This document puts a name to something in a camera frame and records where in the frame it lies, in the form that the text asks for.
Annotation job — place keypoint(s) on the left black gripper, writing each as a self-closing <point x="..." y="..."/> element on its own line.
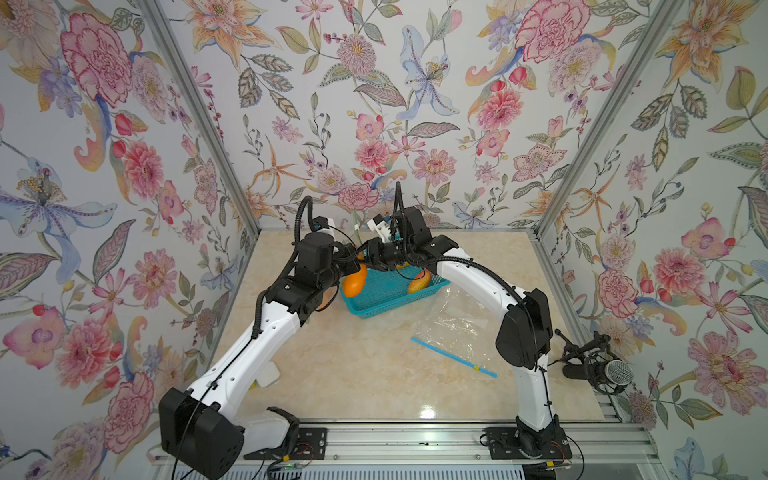
<point x="352" y="263"/>

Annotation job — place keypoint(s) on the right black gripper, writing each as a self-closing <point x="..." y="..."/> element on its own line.
<point x="375" y="253"/>

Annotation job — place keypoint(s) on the large orange mango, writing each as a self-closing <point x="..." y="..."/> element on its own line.
<point x="354" y="284"/>

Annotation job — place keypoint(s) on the green printed zip-top bag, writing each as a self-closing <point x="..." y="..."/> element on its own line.
<point x="359" y="241"/>

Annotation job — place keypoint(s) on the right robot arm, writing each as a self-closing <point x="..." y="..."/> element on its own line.
<point x="525" y="330"/>

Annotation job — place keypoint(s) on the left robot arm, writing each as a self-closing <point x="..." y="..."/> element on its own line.
<point x="199" y="426"/>

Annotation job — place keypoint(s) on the red yellow mango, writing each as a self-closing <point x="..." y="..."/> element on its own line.
<point x="420" y="282"/>

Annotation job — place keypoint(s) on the clear blue-zipper bag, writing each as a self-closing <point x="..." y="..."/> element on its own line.
<point x="456" y="327"/>

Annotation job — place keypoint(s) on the teal plastic basket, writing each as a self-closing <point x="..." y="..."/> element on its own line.
<point x="387" y="291"/>

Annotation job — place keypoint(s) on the white square box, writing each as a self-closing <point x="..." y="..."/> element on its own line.
<point x="268" y="375"/>

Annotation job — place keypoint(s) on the black microphone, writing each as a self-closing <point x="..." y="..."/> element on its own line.
<point x="595" y="363"/>

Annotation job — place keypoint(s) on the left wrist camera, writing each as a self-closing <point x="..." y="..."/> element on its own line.
<point x="321" y="223"/>

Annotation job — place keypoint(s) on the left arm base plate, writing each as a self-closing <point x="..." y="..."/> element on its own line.
<point x="302" y="443"/>

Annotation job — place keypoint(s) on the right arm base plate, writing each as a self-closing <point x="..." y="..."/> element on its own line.
<point x="512" y="443"/>

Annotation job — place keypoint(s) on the left corner aluminium post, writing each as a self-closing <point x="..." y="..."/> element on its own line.
<point x="169" y="47"/>

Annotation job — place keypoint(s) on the corner aluminium post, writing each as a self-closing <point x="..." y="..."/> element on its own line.
<point x="650" y="37"/>
<point x="169" y="47"/>

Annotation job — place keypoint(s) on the aluminium front rail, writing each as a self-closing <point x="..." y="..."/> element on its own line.
<point x="459" y="451"/>

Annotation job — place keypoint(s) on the right corner aluminium post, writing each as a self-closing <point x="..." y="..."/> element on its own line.
<point x="650" y="37"/>

